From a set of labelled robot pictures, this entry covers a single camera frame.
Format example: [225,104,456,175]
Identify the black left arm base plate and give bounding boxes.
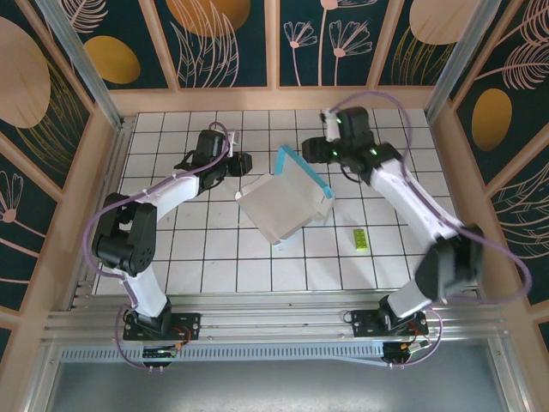
[123,312,202,342]

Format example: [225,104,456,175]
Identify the blue and white paper box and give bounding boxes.
[233,145,335,248]

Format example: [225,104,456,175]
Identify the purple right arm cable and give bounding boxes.
[332,90,534,370]

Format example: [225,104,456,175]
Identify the perforated grey cable tray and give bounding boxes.
[59,345,387,367]

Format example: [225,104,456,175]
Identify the grey metal sheet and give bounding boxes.
[42,362,516,412]

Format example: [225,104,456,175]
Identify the aluminium corner post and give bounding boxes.
[424,0,503,125]
[36,0,125,130]

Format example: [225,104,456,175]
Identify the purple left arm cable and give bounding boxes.
[85,122,231,373]

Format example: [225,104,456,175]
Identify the aluminium rail frame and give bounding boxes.
[40,113,510,344]

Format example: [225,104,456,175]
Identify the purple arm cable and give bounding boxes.
[85,122,231,373]
[332,90,534,370]

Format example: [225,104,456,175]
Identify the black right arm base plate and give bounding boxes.
[351,307,429,338]

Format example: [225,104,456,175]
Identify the small black circuit board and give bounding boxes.
[141,345,181,366]
[383,341,430,366]

